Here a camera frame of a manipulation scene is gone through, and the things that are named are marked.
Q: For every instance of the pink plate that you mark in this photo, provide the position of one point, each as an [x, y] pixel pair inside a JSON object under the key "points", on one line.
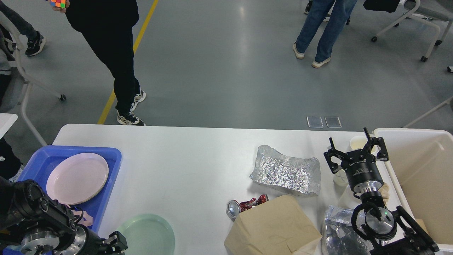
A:
{"points": [[78, 178]]}

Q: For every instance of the white office chair right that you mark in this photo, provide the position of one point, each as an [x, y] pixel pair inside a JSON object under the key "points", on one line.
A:
{"points": [[416, 31]]}

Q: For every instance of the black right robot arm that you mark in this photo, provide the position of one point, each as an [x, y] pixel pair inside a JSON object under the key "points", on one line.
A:
{"points": [[390, 232]]}

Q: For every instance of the clear floor plate right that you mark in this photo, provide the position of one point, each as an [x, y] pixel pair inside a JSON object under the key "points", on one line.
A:
{"points": [[333, 122]]}

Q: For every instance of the green plate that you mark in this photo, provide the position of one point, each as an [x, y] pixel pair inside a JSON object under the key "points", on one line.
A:
{"points": [[148, 234]]}

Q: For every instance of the person in black clothes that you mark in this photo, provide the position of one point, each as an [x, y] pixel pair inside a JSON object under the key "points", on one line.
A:
{"points": [[107, 27]]}

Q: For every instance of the clear floor plate left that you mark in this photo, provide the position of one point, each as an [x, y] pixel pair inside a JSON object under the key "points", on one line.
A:
{"points": [[315, 122]]}

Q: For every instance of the white paper cup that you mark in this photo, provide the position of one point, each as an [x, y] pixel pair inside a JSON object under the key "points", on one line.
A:
{"points": [[357, 142]]}

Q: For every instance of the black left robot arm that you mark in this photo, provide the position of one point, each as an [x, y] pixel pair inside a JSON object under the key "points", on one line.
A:
{"points": [[35, 224]]}

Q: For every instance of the person in blue jeans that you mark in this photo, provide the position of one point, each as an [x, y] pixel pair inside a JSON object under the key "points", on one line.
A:
{"points": [[341, 10]]}

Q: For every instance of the colourful puzzle cube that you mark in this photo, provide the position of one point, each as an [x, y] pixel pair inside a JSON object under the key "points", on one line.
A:
{"points": [[58, 3]]}

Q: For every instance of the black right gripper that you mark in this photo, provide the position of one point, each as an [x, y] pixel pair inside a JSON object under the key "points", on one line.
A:
{"points": [[362, 170]]}

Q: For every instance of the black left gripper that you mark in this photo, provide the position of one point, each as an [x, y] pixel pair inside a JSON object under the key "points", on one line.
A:
{"points": [[87, 242]]}

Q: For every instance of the white office chair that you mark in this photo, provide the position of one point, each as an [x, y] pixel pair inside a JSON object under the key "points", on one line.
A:
{"points": [[416, 31], [21, 83]]}

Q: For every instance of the crushed red can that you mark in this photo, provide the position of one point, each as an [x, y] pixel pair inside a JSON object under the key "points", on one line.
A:
{"points": [[234, 208]]}

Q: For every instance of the brown paper bag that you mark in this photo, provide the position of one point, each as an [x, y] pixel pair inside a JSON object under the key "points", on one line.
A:
{"points": [[276, 227]]}

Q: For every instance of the crumpled aluminium foil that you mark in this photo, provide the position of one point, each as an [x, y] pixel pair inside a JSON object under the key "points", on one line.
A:
{"points": [[296, 176]]}

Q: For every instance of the small clear plastic cup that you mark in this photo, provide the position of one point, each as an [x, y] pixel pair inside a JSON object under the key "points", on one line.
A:
{"points": [[340, 178]]}

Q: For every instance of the clear floor plate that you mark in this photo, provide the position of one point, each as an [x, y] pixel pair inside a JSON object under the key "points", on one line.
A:
{"points": [[333, 122], [315, 122]]}

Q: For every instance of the silver plastic bag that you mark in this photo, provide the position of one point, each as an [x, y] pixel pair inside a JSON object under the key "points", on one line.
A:
{"points": [[338, 236]]}

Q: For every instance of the white plastic bin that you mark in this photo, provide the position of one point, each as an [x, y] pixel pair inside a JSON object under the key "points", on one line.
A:
{"points": [[422, 163]]}

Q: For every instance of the pink mug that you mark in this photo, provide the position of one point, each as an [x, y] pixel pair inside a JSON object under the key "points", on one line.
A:
{"points": [[81, 216]]}

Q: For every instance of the white office chair left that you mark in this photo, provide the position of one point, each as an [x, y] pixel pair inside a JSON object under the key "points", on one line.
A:
{"points": [[21, 83]]}

